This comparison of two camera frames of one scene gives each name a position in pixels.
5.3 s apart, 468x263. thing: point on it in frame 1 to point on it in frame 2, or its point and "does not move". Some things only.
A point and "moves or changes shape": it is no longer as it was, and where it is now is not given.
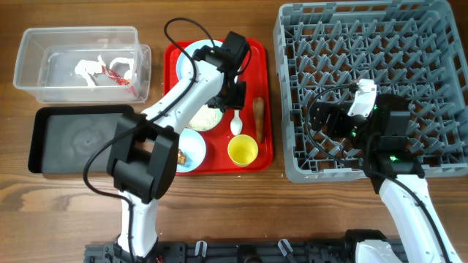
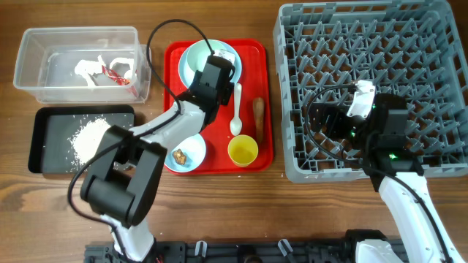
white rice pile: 206,118 moves or changes shape
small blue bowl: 191,145 does not move
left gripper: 238,101 to 227,91
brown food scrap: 181,158 does not move
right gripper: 339,113 does not move
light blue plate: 185,65 does not move
